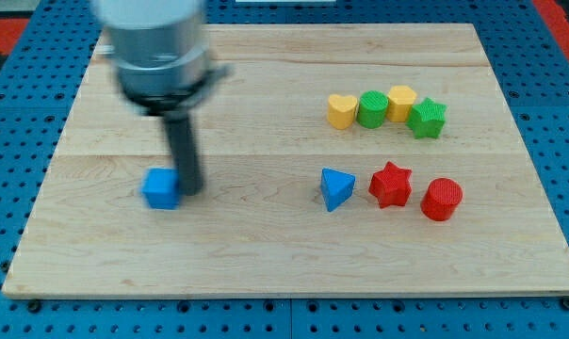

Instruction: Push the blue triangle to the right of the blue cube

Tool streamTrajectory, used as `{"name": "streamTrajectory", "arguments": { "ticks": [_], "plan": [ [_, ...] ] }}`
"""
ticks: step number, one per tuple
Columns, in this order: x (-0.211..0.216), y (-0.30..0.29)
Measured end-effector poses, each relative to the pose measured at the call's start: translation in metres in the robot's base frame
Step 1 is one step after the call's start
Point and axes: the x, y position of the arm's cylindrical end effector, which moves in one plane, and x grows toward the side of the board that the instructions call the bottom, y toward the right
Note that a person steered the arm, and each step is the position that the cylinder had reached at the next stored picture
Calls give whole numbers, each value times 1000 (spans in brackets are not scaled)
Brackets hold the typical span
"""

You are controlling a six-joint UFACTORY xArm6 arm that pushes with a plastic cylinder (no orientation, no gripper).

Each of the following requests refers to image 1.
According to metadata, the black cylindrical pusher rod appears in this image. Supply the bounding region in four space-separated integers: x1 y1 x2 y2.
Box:
163 111 203 196

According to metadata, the blue cube block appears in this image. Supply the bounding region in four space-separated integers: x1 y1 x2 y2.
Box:
140 168 180 210

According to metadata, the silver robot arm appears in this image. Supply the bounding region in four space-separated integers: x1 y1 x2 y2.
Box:
90 0 228 196

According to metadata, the blue triangle block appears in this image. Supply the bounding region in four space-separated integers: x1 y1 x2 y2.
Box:
320 168 356 212

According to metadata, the wooden board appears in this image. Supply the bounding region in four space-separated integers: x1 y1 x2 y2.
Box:
3 24 569 299

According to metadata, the yellow heart block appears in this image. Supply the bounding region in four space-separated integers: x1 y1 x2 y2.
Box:
327 94 358 130

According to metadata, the green cylinder block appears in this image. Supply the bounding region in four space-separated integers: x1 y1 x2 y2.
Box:
356 90 389 129

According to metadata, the red star block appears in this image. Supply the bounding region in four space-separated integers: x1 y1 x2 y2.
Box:
368 161 413 208

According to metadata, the yellow hexagon block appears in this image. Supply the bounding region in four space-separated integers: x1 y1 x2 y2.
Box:
385 85 417 122

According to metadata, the green star block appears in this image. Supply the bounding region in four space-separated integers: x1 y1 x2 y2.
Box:
406 97 447 139

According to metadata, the red cylinder block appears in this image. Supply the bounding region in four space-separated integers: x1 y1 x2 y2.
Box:
420 178 463 221

